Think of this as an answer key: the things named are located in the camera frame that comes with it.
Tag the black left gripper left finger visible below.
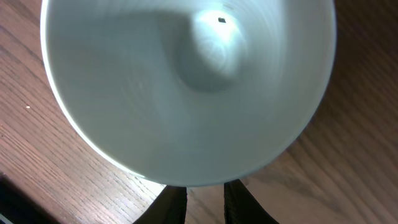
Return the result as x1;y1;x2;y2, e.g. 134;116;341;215
134;185;187;224

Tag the grey cup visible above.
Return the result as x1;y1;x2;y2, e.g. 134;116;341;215
40;0;336;187

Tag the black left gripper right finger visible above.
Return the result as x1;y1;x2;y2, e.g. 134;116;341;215
224;179;279;224

